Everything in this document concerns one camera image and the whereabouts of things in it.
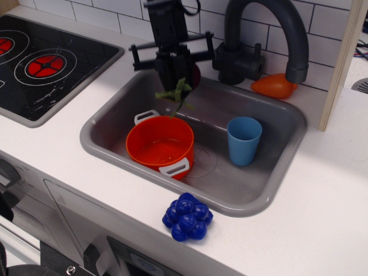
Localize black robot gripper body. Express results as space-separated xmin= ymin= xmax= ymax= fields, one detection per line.
xmin=129 ymin=1 xmax=214 ymax=71

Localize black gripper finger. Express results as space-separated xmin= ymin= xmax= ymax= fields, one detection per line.
xmin=155 ymin=49 xmax=176 ymax=91
xmin=174 ymin=45 xmax=193 ymax=88

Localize orange toy pot grey handles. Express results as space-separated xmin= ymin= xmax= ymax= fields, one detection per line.
xmin=125 ymin=110 xmax=194 ymax=179

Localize blue plastic cup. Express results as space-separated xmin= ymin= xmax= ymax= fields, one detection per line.
xmin=227 ymin=117 xmax=263 ymax=166

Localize grey plastic sink basin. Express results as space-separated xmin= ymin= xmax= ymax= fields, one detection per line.
xmin=80 ymin=70 xmax=307 ymax=217

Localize dark grey toy faucet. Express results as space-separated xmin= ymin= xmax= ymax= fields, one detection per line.
xmin=212 ymin=0 xmax=309 ymax=85

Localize orange toy carrot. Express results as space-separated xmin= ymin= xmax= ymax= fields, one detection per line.
xmin=251 ymin=73 xmax=298 ymax=99

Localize black toy stove top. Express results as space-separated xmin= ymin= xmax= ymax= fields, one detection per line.
xmin=1 ymin=14 xmax=124 ymax=128

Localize blue toy grape bunch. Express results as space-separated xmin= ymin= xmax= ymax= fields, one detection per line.
xmin=162 ymin=193 xmax=213 ymax=242

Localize grey floor drain grate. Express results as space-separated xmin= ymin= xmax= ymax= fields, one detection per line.
xmin=352 ymin=78 xmax=368 ymax=94

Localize light wooden side panel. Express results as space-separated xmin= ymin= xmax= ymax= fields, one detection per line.
xmin=318 ymin=0 xmax=367 ymax=132

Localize grey oven knob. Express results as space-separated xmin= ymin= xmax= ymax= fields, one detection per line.
xmin=0 ymin=159 xmax=21 ymax=188

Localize dark dishwasher control panel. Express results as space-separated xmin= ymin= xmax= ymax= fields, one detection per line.
xmin=83 ymin=236 xmax=179 ymax=275

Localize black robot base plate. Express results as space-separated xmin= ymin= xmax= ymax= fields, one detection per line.
xmin=1 ymin=241 xmax=94 ymax=276

